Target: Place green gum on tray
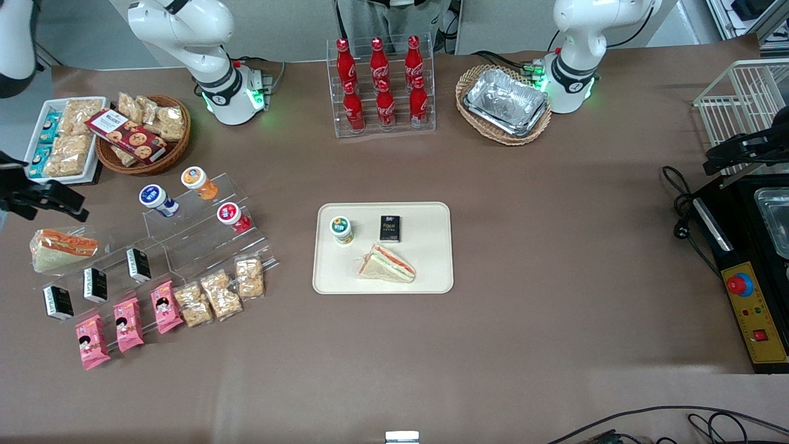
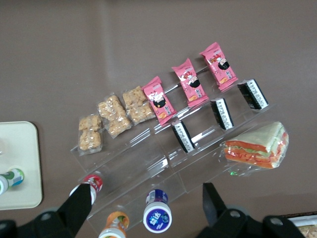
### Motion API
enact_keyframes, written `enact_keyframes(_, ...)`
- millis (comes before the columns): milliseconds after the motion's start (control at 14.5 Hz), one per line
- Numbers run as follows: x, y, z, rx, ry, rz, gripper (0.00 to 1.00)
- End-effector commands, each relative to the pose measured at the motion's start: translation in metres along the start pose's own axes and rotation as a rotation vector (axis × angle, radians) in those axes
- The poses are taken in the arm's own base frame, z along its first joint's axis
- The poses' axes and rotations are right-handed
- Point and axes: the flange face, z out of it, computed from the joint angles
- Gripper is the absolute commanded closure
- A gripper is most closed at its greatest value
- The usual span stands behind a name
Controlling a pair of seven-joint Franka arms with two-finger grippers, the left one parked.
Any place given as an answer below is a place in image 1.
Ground red gum bottle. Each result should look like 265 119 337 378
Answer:
216 202 252 234

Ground green gum bottle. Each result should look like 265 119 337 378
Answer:
329 215 356 247

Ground standing person body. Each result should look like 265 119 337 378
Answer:
335 0 452 45

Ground round brown wicker basket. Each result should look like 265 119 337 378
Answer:
95 94 192 176

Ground white rectangular plate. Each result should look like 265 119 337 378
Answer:
21 96 109 185

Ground white wire basket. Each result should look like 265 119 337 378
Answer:
693 59 789 181

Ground clear acrylic bottle rack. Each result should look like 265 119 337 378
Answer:
319 32 438 139

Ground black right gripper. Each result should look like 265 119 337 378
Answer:
0 150 89 223

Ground grey arm base connector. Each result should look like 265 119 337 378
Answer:
247 59 287 113

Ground clear rice crisp packet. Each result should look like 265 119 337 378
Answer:
200 269 243 321
234 255 266 301
143 97 187 142
117 92 149 124
44 134 94 178
173 282 215 329
60 98 104 135

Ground red cookie box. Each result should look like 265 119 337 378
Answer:
84 109 168 164

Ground black machine yellow panel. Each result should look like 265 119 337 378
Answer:
690 175 789 375

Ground cream rectangular tray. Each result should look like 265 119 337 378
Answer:
312 202 455 295

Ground orange gum bottle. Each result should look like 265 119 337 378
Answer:
181 166 218 201

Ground grey metal equipment rack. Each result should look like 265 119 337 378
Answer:
705 0 789 51

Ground black floor cables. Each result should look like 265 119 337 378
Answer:
545 405 789 444

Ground blue gum bottle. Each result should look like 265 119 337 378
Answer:
139 184 180 218

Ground black power cable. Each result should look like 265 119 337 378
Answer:
662 165 723 279

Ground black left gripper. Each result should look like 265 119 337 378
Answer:
703 120 789 177

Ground wrapped triangle sandwich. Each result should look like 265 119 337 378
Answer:
358 243 417 285
30 228 100 274

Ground red cola bottle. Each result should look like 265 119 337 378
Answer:
409 76 430 128
369 37 391 91
342 83 366 134
404 35 425 87
335 38 359 93
375 80 396 131

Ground clear acrylic stepped stand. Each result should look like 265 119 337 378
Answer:
31 223 182 368
142 175 280 323

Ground oval light wicker basket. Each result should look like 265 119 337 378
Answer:
455 64 554 147

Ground green lit connector block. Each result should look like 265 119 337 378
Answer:
521 59 550 86

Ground shiny metal tray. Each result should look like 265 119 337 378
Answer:
753 187 789 260

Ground silver foil tray stack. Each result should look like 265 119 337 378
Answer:
462 68 550 138

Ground pink snack packet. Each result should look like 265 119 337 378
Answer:
75 314 113 371
112 297 145 353
150 280 185 335

